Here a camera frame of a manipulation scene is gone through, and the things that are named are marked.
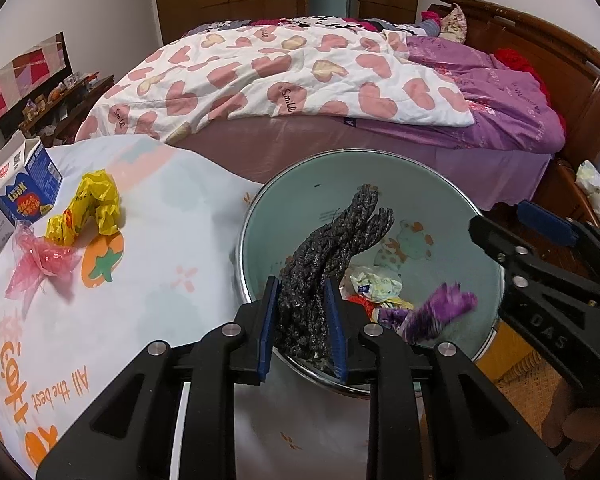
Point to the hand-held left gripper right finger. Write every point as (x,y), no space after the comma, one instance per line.
(336,332)

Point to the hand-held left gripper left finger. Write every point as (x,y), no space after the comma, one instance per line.
(269,330)

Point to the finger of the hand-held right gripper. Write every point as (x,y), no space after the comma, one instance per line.
(540,280)
(545,222)

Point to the red orange foil wrapper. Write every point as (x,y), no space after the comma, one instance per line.
(361,306)

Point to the dark speckled knit piece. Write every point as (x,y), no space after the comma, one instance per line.
(325,270)

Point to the purple foil wrapper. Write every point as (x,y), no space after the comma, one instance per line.
(435,310)

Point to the pale green enamel basin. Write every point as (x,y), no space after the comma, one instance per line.
(300,210)

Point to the person's right hand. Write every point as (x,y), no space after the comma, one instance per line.
(585,430)

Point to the wicker chair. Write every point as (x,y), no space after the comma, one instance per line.
(525,375)

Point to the purple quilt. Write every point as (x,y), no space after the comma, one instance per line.
(500,95)

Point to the red knitted cloth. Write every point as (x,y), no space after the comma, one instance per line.
(520,60)

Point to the wooden bed headboard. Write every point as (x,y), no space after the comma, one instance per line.
(580,55)

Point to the mauve bed sheet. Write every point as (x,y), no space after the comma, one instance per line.
(380,155)

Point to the yellow crumpled wrapper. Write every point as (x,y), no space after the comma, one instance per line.
(90,205)

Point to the floral pillow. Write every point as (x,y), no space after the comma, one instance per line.
(454,22)

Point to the pink plastic wrapper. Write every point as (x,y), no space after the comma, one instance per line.
(42,260)

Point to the pink heart print blanket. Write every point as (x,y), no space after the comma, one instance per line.
(240,75)

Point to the blue milk carton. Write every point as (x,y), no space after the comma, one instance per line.
(27,185)

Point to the dark patterned bedding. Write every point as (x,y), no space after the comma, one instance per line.
(330,22)

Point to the dark wooden television cabinet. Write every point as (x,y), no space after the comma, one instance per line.
(65,110)

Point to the television with red-white cover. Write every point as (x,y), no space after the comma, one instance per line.
(17,75)

